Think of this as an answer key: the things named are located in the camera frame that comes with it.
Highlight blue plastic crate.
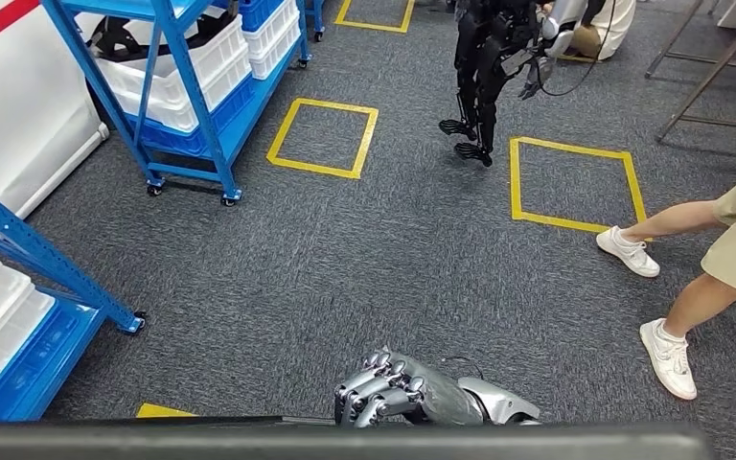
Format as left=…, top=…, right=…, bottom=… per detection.
left=120, top=76, right=258, bottom=160
left=0, top=298, right=107, bottom=424
left=238, top=0, right=287, bottom=33

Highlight black humanoid robot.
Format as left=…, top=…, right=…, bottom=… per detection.
left=437, top=0, right=617, bottom=170

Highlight blue wheeled shelf rack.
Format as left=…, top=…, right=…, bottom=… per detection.
left=40, top=0, right=328, bottom=208

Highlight white car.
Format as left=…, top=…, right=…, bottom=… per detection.
left=0, top=0, right=110, bottom=220

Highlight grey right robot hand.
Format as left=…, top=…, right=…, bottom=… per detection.
left=333, top=347, right=490, bottom=427

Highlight grey metal table frame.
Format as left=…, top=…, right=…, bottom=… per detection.
left=644, top=0, right=736, bottom=144

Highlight blue metal shelf rack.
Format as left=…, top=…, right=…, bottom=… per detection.
left=0, top=170, right=149, bottom=424

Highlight large white plastic crate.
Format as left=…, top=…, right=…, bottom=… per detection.
left=91, top=13, right=254, bottom=134

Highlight black plastic plate frame part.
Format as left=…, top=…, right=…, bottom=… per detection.
left=0, top=415, right=715, bottom=460

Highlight black parts in crate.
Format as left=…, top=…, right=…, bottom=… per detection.
left=86, top=3, right=239, bottom=63

